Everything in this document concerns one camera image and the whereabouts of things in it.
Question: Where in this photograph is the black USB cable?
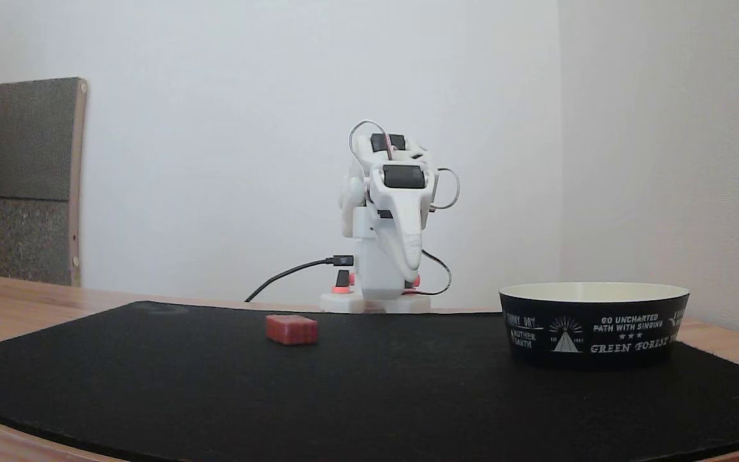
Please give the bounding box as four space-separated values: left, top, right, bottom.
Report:
245 255 355 303

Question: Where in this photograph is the thin black power cable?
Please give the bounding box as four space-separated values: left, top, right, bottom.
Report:
408 249 453 296

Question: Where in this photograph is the black bowl with white print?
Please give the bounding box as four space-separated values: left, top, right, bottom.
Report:
499 282 691 371

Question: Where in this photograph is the grey cardboard scratching board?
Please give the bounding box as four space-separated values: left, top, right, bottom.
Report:
0 78 88 287

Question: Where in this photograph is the black felt mat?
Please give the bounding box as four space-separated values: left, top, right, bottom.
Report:
0 300 739 462

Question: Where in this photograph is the red toy block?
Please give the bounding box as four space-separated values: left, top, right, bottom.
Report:
266 314 319 346

